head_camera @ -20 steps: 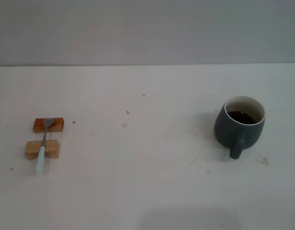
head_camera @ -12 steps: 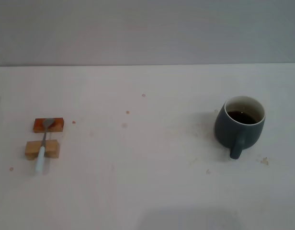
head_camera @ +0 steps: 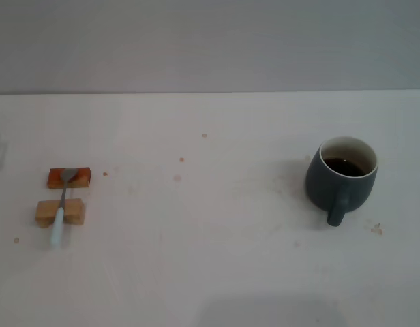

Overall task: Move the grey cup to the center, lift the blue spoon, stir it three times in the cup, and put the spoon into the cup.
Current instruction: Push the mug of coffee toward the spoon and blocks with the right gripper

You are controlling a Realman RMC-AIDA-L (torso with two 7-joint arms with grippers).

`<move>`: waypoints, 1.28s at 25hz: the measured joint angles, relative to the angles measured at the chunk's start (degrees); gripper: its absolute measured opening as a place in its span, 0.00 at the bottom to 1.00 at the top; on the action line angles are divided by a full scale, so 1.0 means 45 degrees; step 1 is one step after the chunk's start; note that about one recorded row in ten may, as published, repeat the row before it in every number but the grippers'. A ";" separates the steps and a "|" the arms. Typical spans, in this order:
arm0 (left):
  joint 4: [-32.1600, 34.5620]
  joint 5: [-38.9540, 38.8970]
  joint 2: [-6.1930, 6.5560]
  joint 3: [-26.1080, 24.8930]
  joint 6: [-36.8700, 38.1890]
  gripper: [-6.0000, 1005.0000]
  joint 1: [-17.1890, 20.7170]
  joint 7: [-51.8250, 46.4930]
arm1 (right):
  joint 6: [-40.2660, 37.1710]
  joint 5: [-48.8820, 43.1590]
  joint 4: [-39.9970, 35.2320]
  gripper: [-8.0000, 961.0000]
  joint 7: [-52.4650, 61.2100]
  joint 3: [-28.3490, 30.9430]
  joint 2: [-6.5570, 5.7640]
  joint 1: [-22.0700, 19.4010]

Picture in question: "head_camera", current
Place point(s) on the grey ceramic cup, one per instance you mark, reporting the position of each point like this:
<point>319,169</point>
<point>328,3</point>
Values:
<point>319,184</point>

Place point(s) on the reddish stained wooden block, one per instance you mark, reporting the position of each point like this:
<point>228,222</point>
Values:
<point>82,178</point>

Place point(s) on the dark coffee liquid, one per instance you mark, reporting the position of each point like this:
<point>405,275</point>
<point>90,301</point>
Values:
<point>343,168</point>

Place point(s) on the light wooden block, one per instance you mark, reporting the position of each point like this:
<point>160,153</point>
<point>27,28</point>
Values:
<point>43,211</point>

